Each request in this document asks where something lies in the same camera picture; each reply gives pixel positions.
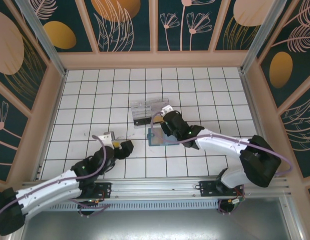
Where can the clear acrylic card tray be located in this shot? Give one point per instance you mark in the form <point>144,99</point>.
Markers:
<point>139,110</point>

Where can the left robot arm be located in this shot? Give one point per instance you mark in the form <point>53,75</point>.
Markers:
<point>44,190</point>

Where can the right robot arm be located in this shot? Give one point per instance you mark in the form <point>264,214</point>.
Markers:
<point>260,160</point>

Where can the gold credit card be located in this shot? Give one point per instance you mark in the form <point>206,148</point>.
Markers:
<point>158,120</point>

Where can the black credit card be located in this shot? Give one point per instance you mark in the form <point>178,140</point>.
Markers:
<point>142,121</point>

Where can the grey metal sheet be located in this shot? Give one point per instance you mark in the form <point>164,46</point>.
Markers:
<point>157,225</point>

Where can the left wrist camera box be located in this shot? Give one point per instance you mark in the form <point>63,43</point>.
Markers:
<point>107,138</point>

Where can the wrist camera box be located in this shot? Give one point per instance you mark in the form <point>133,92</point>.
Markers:
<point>167,109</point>
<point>107,138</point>

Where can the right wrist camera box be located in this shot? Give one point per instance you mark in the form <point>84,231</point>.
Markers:
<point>167,109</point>

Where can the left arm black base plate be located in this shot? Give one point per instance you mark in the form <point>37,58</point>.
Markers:
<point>104,190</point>

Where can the aluminium mounting rail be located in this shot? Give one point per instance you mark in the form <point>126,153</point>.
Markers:
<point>157,188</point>

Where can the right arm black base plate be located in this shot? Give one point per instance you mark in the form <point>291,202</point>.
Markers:
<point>207,188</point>

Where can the aluminium table side rail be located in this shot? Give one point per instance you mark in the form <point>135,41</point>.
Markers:
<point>57,100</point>
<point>250,100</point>

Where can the aluminium frame post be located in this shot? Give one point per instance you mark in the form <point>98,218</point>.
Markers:
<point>260,35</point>
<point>44,42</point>

